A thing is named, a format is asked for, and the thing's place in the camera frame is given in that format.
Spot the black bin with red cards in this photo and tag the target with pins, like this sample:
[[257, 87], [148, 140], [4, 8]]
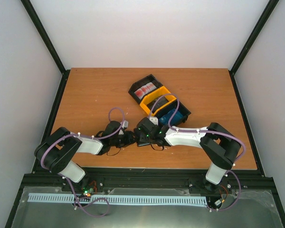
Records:
[[140, 83]]

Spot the stack of red cards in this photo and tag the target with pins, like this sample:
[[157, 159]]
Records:
[[145, 89]]

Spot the yellow plastic bin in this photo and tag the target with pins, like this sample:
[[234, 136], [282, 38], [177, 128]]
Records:
[[160, 92]]

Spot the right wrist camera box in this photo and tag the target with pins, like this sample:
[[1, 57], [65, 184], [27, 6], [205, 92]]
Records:
[[147, 126]]

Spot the stack of blue cards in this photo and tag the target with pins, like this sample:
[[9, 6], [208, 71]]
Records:
[[165, 118]]

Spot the black bin with blue cards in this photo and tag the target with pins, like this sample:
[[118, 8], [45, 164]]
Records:
[[181, 108]]

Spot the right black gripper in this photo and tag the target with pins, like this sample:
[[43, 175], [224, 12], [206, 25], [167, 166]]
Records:
[[142, 137]]

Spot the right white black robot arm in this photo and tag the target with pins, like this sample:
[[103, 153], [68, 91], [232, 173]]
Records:
[[222, 148]]

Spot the black aluminium frame rail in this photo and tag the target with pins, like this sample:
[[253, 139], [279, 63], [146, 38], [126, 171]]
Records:
[[146, 178]]

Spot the light blue slotted cable duct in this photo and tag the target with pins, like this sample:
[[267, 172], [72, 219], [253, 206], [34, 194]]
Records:
[[123, 200]]

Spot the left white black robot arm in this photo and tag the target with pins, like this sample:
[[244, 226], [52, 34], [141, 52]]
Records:
[[56, 152]]

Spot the black card holders in bin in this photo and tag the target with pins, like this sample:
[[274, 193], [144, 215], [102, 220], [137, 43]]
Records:
[[157, 103]]

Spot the black leather card holder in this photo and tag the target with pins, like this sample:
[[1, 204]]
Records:
[[141, 143]]

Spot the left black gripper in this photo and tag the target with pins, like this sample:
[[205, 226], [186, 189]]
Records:
[[129, 140]]

